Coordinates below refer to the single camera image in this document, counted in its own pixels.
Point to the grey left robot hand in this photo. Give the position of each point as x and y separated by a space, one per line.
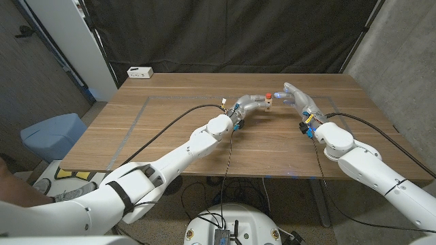
247 103

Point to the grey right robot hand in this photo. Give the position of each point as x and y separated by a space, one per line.
304 103

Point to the wooden block with holes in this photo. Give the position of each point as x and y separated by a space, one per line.
268 104

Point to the red-headed wooden screw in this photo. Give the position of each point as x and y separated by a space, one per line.
268 96

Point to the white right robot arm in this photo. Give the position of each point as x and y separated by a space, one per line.
374 166

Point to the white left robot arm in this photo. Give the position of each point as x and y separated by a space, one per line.
177 163

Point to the black backdrop stand pole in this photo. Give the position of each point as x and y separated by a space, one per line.
102 51
363 30

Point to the grey table leg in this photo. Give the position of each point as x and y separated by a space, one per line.
320 204

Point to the white power strip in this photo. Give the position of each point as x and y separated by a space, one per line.
139 72

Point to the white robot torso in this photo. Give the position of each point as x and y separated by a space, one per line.
245 221

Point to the grey module on torso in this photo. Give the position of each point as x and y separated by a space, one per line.
222 237

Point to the white cabinet panel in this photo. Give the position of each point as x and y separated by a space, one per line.
68 34

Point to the yellow and black floor object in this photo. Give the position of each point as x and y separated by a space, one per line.
68 174

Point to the blue padded stool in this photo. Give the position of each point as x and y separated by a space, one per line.
51 136

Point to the person's bare limb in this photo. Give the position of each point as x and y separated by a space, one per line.
17 192

